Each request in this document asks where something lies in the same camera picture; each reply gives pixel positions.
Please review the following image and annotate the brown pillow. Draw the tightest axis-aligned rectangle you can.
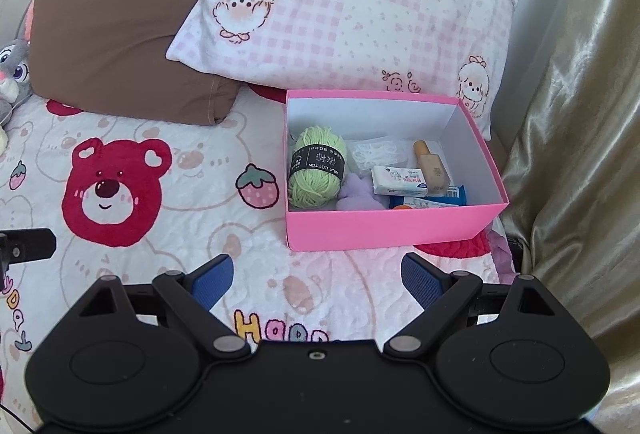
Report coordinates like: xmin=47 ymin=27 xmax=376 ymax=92
xmin=29 ymin=0 xmax=240 ymax=125

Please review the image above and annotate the green yarn ball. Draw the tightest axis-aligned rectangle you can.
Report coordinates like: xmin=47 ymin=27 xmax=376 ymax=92
xmin=288 ymin=126 xmax=347 ymax=211

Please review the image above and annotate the grey rabbit plush toy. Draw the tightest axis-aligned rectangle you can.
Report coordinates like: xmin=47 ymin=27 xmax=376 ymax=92
xmin=0 ymin=0 xmax=35 ymax=153

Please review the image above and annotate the pink cardboard box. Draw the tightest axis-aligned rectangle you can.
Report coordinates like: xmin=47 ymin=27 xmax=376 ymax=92
xmin=284 ymin=90 xmax=509 ymax=252

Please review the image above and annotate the bag of white floss picks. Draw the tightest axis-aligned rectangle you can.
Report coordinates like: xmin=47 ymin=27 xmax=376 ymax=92
xmin=347 ymin=138 xmax=409 ymax=169

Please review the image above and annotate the blue snack packet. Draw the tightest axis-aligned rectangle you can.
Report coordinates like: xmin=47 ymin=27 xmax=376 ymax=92
xmin=388 ymin=186 xmax=468 ymax=209

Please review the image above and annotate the golden satin curtain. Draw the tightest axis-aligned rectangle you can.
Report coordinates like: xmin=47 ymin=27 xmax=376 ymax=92
xmin=503 ymin=0 xmax=639 ymax=433

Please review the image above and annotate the strawberry bear bed blanket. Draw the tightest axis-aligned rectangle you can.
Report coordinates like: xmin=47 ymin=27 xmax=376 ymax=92
xmin=1 ymin=87 xmax=514 ymax=433

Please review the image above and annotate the white wet wipes pack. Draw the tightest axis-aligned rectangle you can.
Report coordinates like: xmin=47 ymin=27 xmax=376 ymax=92
xmin=371 ymin=165 xmax=428 ymax=197

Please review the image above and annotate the pink checked plush pillow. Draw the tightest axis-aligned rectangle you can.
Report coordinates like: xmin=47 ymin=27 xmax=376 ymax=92
xmin=166 ymin=0 xmax=518 ymax=135

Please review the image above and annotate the purple plush toy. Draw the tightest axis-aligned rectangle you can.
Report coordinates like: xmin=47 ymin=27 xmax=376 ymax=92
xmin=335 ymin=173 xmax=385 ymax=212

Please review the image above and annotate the frosted foundation bottle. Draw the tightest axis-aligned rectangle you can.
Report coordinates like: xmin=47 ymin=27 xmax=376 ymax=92
xmin=413 ymin=140 xmax=450 ymax=195

